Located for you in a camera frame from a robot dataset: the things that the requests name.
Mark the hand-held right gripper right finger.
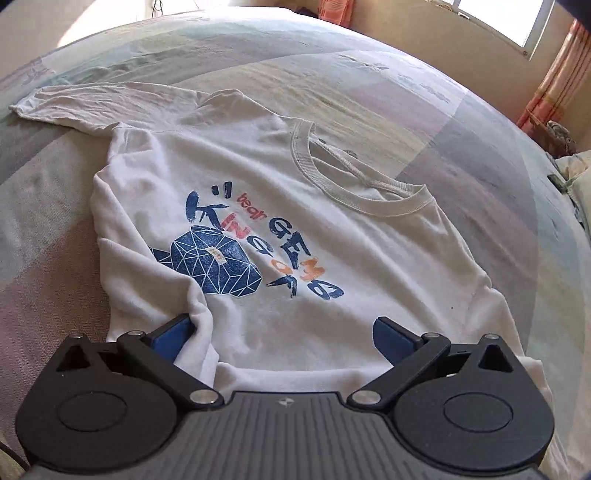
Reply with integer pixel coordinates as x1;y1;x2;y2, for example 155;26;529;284
346;316;515;411

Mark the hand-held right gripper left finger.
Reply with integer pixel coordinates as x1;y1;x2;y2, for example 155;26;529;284
54;313;223;411

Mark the white long-sleeve shirt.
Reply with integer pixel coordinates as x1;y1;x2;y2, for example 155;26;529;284
9;82;564;480

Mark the large pastel printed pillow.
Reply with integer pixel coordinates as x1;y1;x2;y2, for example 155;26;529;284
554;150;591;222

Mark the grey plush toy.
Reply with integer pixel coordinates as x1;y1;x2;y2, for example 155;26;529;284
546;120;579;154

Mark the window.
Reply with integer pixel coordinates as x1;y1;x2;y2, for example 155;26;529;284
442;0;556;60

